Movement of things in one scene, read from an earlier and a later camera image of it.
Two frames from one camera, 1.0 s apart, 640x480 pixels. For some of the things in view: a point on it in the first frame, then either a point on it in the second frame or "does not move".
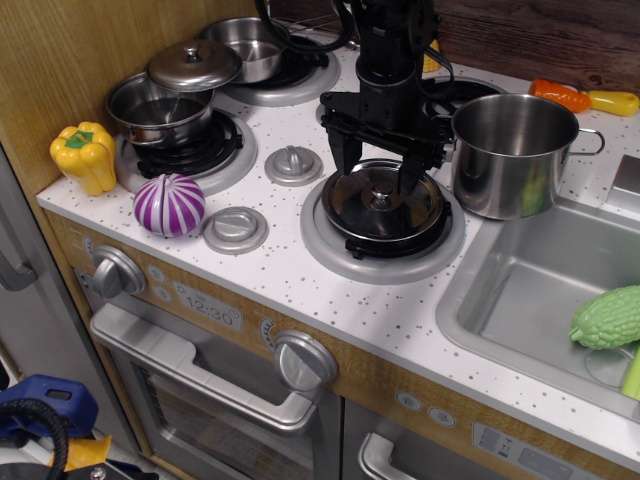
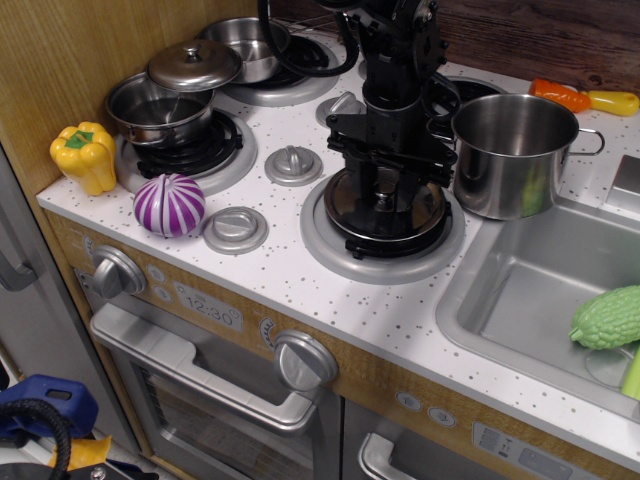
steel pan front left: [155, 115] does not move
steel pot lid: [369, 204] does not move
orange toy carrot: [569, 96] does not move
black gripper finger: [347, 150] -> [365, 177]
